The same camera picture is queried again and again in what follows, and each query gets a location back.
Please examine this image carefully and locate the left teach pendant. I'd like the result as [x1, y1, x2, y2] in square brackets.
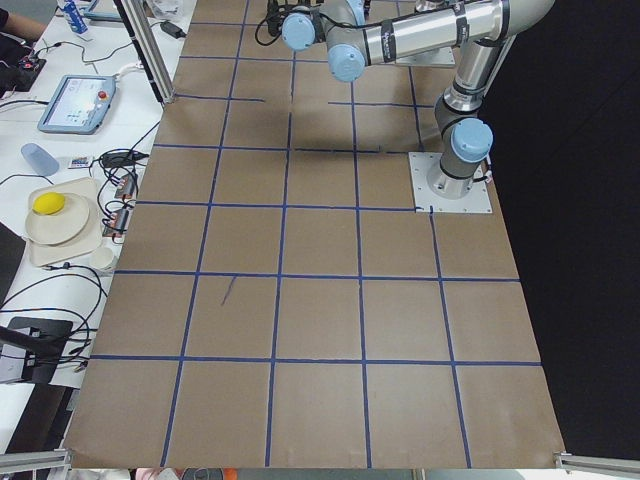
[37, 75, 116, 135]

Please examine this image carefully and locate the translucent plastic cup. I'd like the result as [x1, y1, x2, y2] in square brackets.
[21, 143, 59, 176]

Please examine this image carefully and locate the cream tray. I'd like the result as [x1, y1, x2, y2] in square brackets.
[25, 177, 102, 267]

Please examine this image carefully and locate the white paper cup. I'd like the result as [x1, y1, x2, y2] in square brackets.
[89, 247, 118, 275]

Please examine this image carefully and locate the aluminium frame post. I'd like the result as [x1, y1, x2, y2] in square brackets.
[114, 0, 175, 105]

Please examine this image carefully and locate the yellow lemon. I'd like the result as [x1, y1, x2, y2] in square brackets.
[32, 192, 66, 215]

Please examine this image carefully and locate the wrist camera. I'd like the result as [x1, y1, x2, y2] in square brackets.
[265, 0, 287, 38]

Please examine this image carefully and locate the black power adapter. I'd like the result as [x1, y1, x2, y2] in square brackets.
[160, 21, 186, 39]

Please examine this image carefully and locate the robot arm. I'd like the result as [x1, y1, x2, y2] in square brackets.
[268, 1, 553, 138]

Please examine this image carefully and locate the black monitor stand base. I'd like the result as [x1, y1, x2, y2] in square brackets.
[1, 316, 73, 384]

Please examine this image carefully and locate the cream plate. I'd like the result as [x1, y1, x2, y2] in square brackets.
[25, 193, 90, 245]

